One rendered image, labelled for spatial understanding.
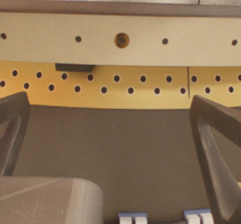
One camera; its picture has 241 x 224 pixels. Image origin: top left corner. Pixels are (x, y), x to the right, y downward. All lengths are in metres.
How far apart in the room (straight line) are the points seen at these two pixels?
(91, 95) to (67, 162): 0.09
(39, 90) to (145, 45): 0.14
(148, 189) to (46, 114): 0.16
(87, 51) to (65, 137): 0.11
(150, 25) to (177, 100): 0.10
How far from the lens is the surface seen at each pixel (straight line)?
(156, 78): 0.27
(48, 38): 0.23
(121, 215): 0.29
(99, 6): 0.27
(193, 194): 0.30
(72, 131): 0.27
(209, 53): 0.24
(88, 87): 0.27
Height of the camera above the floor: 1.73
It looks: 26 degrees down
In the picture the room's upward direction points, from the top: 2 degrees clockwise
